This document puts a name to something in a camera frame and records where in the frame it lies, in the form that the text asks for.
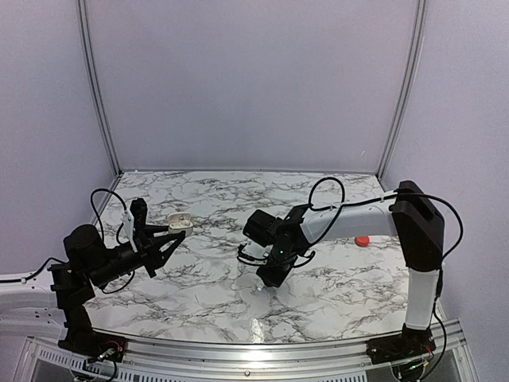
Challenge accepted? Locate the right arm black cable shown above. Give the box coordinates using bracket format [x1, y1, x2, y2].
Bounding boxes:
[293, 177, 464, 359]

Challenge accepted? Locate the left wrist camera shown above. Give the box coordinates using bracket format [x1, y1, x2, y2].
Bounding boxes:
[122, 197, 148, 252]

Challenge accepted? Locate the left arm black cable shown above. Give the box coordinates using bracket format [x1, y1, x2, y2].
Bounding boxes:
[90, 188, 138, 294]

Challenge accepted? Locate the aluminium frame post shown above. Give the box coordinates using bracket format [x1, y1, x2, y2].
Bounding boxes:
[76, 0, 122, 177]
[375, 0, 428, 181]

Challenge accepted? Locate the left aluminium frame post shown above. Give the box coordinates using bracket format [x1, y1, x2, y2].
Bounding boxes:
[76, 0, 122, 177]

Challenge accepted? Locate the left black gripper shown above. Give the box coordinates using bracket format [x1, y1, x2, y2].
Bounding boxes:
[88, 225, 185, 288]

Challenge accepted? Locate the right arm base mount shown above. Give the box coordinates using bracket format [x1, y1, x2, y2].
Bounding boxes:
[366, 325, 436, 364]

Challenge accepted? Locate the white earbuds charging case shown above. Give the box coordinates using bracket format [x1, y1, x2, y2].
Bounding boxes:
[166, 212, 194, 237]

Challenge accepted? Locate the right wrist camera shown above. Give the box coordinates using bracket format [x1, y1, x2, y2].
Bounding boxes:
[237, 242, 273, 264]

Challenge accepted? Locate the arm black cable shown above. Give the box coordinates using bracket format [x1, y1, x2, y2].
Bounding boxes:
[293, 177, 464, 359]
[90, 188, 138, 294]

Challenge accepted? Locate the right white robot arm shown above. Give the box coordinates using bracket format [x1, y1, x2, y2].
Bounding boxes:
[237, 181, 445, 357]

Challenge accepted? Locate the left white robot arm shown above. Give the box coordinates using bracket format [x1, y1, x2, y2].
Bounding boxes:
[1, 224, 192, 354]

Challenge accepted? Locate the right aluminium frame post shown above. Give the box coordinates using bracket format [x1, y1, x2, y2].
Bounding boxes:
[375, 0, 428, 181]

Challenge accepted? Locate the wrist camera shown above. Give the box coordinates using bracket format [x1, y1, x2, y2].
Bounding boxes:
[122, 197, 148, 252]
[237, 242, 273, 264]

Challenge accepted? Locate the red round cap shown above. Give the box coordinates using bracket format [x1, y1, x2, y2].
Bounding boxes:
[355, 236, 370, 248]

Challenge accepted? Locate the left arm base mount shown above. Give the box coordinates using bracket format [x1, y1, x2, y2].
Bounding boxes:
[57, 306, 126, 362]

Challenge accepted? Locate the aluminium front rail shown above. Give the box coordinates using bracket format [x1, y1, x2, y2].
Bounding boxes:
[14, 321, 478, 381]

